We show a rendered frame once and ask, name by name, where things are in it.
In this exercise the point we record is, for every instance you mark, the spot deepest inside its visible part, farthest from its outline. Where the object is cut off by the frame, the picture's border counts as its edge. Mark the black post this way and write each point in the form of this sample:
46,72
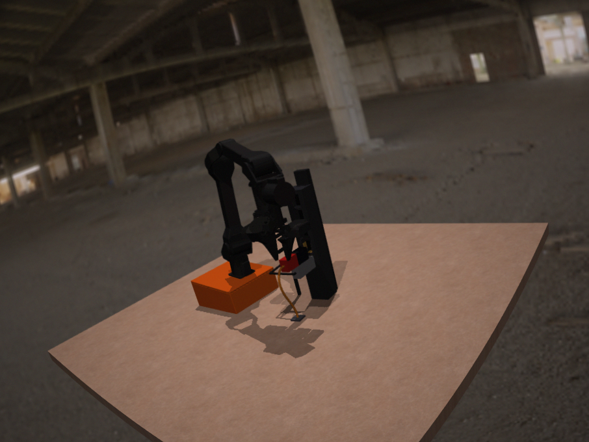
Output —
321,280

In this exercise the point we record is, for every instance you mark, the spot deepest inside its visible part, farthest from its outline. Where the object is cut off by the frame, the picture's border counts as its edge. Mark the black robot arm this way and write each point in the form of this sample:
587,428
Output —
268,188

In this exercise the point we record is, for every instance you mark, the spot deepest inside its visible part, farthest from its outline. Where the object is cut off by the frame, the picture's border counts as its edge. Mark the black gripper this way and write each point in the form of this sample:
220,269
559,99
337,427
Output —
288,232

